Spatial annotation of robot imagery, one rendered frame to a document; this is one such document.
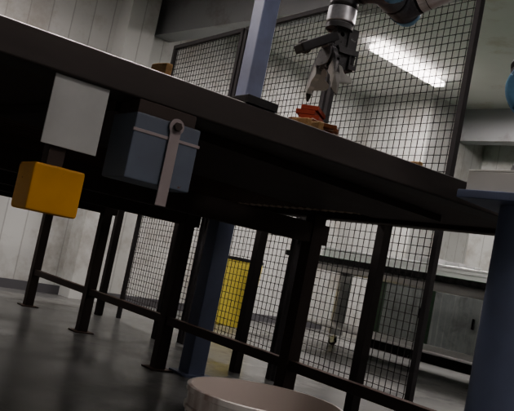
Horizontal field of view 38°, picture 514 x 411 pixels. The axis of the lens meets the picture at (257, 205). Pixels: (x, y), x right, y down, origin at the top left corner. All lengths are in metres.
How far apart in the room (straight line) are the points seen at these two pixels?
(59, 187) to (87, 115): 0.14
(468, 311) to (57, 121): 6.44
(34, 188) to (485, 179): 0.99
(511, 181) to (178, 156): 0.75
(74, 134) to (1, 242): 5.46
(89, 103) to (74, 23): 5.76
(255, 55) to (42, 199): 2.76
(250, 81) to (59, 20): 3.39
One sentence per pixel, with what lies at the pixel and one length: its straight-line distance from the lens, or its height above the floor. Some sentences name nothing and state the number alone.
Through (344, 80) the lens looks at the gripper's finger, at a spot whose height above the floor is 1.10.
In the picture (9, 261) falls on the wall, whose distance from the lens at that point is 6.80.
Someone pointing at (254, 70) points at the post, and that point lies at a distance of 3.91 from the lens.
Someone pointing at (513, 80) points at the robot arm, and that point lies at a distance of 1.69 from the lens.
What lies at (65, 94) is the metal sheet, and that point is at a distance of 1.31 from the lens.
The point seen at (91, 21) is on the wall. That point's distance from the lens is 7.17.
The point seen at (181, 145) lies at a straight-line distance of 1.37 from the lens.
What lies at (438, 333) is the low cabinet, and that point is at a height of 0.31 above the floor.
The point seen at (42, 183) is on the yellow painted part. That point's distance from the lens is 1.26.
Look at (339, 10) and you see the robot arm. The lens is 1.96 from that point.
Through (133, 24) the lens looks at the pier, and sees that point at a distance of 7.16.
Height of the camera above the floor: 0.60
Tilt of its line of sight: 5 degrees up
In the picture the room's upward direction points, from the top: 11 degrees clockwise
